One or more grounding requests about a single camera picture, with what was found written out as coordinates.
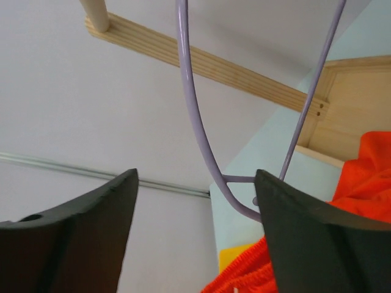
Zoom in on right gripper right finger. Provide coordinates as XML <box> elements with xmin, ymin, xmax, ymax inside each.
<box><xmin>255</xmin><ymin>170</ymin><xmax>390</xmax><ymax>292</ymax></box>

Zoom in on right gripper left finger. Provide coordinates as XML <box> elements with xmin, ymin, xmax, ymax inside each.
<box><xmin>1</xmin><ymin>169</ymin><xmax>138</xmax><ymax>292</ymax></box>

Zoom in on orange shorts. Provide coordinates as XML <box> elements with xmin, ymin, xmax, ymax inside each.
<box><xmin>205</xmin><ymin>131</ymin><xmax>390</xmax><ymax>292</ymax></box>

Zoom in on lilac wire hanger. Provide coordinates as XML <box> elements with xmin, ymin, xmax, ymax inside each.
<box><xmin>175</xmin><ymin>0</ymin><xmax>348</xmax><ymax>223</ymax></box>

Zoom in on yellow plastic bin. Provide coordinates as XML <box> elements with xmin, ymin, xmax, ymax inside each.
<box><xmin>219</xmin><ymin>242</ymin><xmax>255</xmax><ymax>273</ymax></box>

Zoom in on wooden clothes rack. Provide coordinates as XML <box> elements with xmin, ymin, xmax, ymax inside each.
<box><xmin>82</xmin><ymin>1</ymin><xmax>390</xmax><ymax>167</ymax></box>

